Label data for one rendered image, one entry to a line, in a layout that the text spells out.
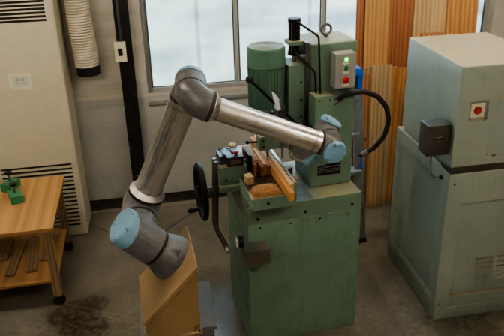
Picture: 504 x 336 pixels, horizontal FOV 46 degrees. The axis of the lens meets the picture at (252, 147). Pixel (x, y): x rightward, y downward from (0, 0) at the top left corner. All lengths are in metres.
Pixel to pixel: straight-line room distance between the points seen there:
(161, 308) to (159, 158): 0.57
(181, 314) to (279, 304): 0.84
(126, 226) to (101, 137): 2.02
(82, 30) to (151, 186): 1.69
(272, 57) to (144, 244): 0.99
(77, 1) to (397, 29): 2.11
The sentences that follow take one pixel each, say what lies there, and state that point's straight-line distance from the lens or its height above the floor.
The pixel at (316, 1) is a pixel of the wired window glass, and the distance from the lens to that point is 4.27.
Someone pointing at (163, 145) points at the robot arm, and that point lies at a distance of 2.32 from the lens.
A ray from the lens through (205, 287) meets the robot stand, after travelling 2.71.
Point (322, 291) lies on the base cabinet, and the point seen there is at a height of 0.25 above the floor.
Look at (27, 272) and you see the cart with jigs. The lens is 3.69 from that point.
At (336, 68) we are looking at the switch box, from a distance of 2.70.
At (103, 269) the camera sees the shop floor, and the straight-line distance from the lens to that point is 3.91.
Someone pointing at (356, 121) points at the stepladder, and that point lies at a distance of 3.75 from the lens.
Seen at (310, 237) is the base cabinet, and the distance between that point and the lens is 2.96.
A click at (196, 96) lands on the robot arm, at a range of 2.09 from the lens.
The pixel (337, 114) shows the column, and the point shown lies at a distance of 2.84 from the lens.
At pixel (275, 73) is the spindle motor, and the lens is 2.70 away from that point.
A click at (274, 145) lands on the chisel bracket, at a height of 1.02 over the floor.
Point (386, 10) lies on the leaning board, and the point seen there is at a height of 1.38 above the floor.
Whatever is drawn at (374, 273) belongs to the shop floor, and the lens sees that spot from 3.77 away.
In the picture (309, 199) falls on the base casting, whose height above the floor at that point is 0.80.
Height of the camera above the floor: 2.17
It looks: 24 degrees down
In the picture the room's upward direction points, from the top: 1 degrees counter-clockwise
